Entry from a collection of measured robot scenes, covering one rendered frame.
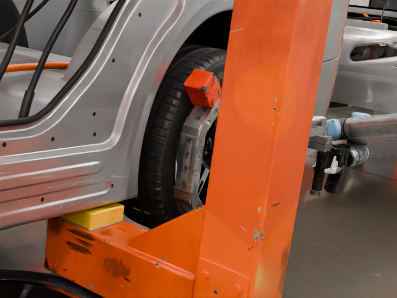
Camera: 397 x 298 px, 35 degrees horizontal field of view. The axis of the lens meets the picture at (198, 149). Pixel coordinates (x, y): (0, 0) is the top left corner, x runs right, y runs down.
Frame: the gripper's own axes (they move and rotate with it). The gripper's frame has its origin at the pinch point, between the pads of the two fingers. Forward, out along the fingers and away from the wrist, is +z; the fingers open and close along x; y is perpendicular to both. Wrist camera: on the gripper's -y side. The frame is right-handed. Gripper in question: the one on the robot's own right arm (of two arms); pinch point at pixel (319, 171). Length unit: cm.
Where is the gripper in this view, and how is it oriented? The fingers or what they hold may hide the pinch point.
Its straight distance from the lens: 216.2
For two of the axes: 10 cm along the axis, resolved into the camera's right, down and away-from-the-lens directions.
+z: -5.8, 1.0, -8.1
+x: 8.1, 2.3, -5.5
